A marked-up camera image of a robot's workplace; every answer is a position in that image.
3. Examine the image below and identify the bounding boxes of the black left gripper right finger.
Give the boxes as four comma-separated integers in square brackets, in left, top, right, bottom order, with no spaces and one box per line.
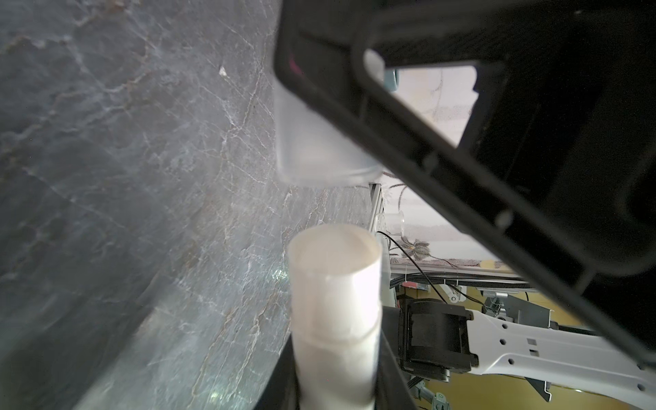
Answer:
[374,333,417,410]

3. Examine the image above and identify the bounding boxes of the small clear glass cup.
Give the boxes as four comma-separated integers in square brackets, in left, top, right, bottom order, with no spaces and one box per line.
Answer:
[384,212,405,237]

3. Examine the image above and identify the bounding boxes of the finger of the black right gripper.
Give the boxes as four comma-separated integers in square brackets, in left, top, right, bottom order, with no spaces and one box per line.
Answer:
[273,1,655,367]

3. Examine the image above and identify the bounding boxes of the clear glue stick cap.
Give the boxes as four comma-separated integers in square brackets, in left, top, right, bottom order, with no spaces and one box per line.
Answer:
[273,80,383,188]

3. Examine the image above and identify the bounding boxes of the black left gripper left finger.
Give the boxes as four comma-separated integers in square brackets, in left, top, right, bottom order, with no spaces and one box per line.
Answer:
[254,337,299,410]

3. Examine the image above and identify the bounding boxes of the white glue stick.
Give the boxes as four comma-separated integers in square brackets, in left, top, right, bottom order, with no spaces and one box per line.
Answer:
[287,225,382,409]

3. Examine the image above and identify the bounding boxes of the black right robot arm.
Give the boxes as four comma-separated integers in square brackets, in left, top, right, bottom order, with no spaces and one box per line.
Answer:
[274,1,655,409]

